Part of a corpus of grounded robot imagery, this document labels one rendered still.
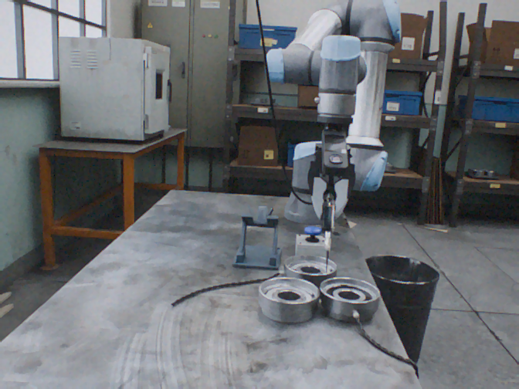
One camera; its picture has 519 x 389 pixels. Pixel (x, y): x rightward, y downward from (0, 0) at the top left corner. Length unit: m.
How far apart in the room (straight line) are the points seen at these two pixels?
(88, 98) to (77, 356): 2.51
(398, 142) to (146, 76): 2.86
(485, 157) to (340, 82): 4.42
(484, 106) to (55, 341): 4.30
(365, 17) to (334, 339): 0.89
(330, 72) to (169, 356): 0.58
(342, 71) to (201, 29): 3.81
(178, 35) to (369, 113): 3.55
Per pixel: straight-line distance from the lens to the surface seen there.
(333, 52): 0.92
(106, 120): 3.09
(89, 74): 3.12
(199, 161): 4.95
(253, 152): 4.34
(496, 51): 4.68
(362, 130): 1.32
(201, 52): 4.66
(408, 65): 4.36
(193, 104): 4.67
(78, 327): 0.80
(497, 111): 4.73
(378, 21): 1.36
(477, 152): 5.24
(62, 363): 0.72
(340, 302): 0.81
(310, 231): 1.05
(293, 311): 0.78
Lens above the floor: 1.18
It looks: 13 degrees down
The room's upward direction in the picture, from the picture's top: 3 degrees clockwise
